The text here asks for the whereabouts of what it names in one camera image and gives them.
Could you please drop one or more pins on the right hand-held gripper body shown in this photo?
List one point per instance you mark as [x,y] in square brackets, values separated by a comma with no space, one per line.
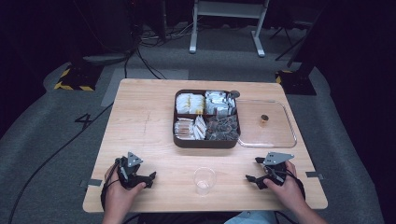
[274,169]

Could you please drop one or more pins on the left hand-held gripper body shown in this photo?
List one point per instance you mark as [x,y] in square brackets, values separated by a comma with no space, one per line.
[130,169]

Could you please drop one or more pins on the person's right hand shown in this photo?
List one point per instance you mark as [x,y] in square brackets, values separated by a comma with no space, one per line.
[289,191]

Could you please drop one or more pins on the person's left hand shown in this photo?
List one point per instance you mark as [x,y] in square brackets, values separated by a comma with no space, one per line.
[120,196]

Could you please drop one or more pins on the clear lid with brown knob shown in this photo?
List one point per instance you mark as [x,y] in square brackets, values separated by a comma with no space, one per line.
[264,133]

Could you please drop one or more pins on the person's light blue pants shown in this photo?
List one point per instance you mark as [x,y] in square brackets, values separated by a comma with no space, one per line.
[250,217]

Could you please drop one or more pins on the grey tape piece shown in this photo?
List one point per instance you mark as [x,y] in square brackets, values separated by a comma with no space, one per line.
[314,175]
[91,183]

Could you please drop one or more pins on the pile of dark packets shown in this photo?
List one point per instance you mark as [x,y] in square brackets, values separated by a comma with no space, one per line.
[222,128]

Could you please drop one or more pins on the clear plastic cup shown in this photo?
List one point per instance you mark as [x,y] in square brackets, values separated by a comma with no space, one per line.
[204,182]

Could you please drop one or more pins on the brown compartment box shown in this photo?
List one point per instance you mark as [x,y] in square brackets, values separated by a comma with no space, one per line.
[205,143]

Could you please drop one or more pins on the pile of white stick packets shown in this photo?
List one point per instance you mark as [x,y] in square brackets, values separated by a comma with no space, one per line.
[189,129]

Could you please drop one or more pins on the pile of silver packets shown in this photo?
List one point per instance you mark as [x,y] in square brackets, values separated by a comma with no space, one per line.
[219,103]

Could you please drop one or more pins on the small grey round knob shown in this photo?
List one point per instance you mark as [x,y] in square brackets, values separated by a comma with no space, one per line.
[234,93]

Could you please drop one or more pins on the pile of white yellow packets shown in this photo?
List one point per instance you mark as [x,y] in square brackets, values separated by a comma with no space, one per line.
[190,103]

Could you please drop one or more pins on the black yellow striped stand base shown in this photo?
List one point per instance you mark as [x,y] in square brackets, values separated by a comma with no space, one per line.
[295,82]
[77,79]

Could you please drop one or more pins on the black tripod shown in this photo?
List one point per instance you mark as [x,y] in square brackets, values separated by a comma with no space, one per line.
[288,42]

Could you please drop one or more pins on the white desk frame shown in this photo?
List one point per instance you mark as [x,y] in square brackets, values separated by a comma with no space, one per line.
[229,9]

